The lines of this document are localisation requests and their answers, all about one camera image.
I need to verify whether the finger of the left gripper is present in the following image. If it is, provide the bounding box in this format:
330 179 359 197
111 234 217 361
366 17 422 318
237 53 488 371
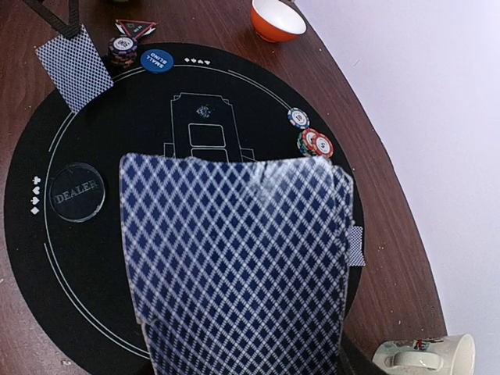
23 0 66 35
62 0 80 39

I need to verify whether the blue patterned playing card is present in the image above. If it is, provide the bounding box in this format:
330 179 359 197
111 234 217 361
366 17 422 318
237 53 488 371
348 226 366 267

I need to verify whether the white blue poker chip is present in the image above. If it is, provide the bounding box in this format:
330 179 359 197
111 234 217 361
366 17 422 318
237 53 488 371
287 107 310 130

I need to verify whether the clear black dealer button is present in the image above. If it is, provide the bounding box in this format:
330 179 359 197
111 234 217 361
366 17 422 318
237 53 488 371
48 162 106 223

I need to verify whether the round black poker mat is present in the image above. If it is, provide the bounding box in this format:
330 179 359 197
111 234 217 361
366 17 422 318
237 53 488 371
4 43 341 374

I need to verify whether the cream ceramic mug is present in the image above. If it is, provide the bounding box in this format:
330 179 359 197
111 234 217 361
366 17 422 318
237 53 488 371
373 334 476 374

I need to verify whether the blue small blind button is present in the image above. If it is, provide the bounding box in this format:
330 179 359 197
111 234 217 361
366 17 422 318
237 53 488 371
140 48 174 73

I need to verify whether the red poker chip stack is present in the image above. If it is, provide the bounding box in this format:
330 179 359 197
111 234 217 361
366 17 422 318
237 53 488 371
296 129 334 158

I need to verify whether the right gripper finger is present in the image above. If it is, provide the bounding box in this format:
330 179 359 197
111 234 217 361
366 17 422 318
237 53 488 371
339 339 385 375

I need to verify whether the grey card deck box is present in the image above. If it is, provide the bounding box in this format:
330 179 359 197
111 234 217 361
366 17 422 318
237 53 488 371
119 153 354 374

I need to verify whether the orange white bowl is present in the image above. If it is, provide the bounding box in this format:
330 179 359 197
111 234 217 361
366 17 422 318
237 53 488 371
251 0 307 43

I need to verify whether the red black triangle token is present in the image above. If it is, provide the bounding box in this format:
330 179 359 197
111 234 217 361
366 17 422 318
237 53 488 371
115 20 158 40

